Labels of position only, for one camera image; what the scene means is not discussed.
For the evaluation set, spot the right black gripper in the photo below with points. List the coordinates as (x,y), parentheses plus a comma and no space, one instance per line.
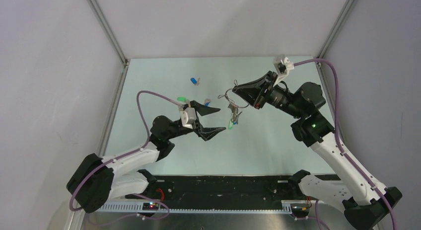
(256,95)

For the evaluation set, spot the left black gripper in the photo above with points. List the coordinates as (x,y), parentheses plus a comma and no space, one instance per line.
(205,133)

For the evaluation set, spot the blue tagged brass key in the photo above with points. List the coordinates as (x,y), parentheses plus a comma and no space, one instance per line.
(207,102)

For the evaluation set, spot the bunch of silver keys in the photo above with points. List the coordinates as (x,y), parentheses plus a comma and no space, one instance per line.
(235,113)

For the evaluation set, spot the metal wire keyring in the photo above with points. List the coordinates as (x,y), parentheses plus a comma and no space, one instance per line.
(229,99)

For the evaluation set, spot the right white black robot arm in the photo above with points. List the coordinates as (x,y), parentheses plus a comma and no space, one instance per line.
(363,199)

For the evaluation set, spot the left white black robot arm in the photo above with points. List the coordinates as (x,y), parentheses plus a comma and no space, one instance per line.
(99,179)

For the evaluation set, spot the blue capped key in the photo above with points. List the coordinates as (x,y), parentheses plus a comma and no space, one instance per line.
(195,81)

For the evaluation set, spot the left electronics board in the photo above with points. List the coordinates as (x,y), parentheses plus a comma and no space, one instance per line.
(150,206)

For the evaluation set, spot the electronics board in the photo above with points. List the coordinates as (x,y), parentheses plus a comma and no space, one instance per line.
(150,206)
(300,211)

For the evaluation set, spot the right electronics board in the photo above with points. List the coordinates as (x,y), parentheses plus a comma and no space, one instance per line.
(300,211)

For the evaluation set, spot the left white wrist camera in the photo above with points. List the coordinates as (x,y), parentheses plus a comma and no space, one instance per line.
(188,117)

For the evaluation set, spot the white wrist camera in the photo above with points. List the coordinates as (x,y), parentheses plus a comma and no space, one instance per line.
(283,66)
(188,117)

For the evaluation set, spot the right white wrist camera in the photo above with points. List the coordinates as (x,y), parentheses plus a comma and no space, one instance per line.
(283,66)

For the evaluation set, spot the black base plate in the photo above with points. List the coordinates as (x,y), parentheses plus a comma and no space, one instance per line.
(264,192)

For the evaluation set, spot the grey slotted cable duct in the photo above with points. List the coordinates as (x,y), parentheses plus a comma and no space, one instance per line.
(136,207)

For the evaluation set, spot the right aluminium frame post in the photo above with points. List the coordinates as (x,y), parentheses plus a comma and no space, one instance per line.
(340,21)

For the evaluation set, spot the aluminium frame post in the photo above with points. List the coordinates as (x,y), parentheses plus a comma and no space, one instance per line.
(107,29)
(340,21)

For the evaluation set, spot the left aluminium frame post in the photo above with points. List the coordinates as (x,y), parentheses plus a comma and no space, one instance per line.
(107,29)

